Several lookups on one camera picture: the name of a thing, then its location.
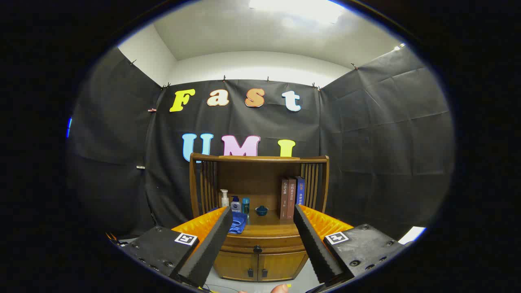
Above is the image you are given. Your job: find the reddish brown book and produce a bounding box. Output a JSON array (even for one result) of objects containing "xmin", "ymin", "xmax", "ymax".
[{"xmin": 287, "ymin": 177, "xmax": 297, "ymax": 219}]

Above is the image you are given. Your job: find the dark brown book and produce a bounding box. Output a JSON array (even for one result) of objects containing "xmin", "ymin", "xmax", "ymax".
[{"xmin": 280, "ymin": 178, "xmax": 290, "ymax": 221}]

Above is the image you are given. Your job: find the folded blue towel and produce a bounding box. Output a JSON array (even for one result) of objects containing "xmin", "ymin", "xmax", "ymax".
[{"xmin": 228, "ymin": 212, "xmax": 247, "ymax": 234}]

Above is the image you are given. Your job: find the wooden drawer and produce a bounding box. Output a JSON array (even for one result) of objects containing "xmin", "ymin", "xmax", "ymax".
[{"xmin": 221, "ymin": 234, "xmax": 306, "ymax": 254}]

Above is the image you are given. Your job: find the wooden cabinet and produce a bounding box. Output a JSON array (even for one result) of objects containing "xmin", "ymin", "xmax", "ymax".
[{"xmin": 189, "ymin": 153, "xmax": 330, "ymax": 282}]

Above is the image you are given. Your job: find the black backdrop cloth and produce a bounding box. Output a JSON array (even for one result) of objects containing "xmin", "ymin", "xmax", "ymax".
[{"xmin": 67, "ymin": 45, "xmax": 454, "ymax": 241}]

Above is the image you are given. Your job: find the wooden countertop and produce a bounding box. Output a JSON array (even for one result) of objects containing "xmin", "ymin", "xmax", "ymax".
[{"xmin": 230, "ymin": 208, "xmax": 302, "ymax": 237}]

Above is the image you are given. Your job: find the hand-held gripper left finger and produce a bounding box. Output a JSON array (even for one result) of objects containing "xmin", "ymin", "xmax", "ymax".
[{"xmin": 120, "ymin": 206, "xmax": 233, "ymax": 288}]

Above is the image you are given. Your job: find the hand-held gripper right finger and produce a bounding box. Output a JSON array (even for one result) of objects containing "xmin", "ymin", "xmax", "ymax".
[{"xmin": 294, "ymin": 205, "xmax": 407, "ymax": 284}]

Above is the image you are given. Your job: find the wooden cabinet door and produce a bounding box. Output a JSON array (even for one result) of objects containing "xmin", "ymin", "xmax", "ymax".
[
  {"xmin": 213, "ymin": 251, "xmax": 259, "ymax": 282},
  {"xmin": 258, "ymin": 251, "xmax": 309, "ymax": 281}
]

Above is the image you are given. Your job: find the thin black floor cable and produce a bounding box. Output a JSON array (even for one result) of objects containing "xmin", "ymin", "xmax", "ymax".
[{"xmin": 204, "ymin": 283, "xmax": 241, "ymax": 293}]

